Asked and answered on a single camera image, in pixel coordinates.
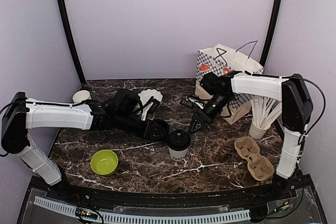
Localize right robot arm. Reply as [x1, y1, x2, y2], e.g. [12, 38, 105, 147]
[188, 71, 313, 179]

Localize black front rail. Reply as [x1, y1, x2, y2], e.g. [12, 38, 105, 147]
[29, 175, 317, 216]

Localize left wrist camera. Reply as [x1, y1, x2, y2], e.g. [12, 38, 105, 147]
[110, 89, 140, 115]

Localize bundle of white wrapped straws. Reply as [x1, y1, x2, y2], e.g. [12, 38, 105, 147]
[251, 96, 282, 130]

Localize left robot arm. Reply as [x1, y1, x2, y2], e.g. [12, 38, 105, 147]
[1, 89, 169, 201]

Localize black corner post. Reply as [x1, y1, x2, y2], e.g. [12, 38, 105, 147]
[259, 0, 281, 67]
[57, 0, 86, 85]

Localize green bowl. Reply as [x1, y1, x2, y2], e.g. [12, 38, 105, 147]
[90, 150, 119, 176]

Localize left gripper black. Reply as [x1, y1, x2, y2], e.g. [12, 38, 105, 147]
[114, 112, 166, 141]

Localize white paper coffee cup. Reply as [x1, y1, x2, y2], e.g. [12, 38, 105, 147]
[168, 146, 188, 162]

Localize left black corner post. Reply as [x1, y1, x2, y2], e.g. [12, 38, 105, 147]
[57, 0, 86, 85]

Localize patterned paper takeout bag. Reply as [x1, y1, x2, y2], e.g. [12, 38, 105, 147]
[195, 41, 264, 124]

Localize white slotted cable duct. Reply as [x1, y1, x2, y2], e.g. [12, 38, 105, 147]
[34, 196, 251, 223]

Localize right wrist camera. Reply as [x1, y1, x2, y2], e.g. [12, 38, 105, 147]
[200, 72, 218, 95]

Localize stack of white paper cups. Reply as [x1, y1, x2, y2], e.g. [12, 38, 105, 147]
[72, 90, 91, 103]

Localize brown cardboard cup carrier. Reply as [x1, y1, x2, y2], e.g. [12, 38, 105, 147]
[234, 136, 275, 182]

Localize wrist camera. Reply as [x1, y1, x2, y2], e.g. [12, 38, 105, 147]
[110, 89, 140, 115]
[200, 72, 218, 95]

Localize right black corner post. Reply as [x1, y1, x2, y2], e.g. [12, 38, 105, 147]
[259, 0, 281, 67]

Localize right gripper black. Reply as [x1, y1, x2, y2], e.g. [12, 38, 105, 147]
[188, 93, 233, 134]

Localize white fluted ceramic bowl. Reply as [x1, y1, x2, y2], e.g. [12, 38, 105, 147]
[138, 89, 163, 110]

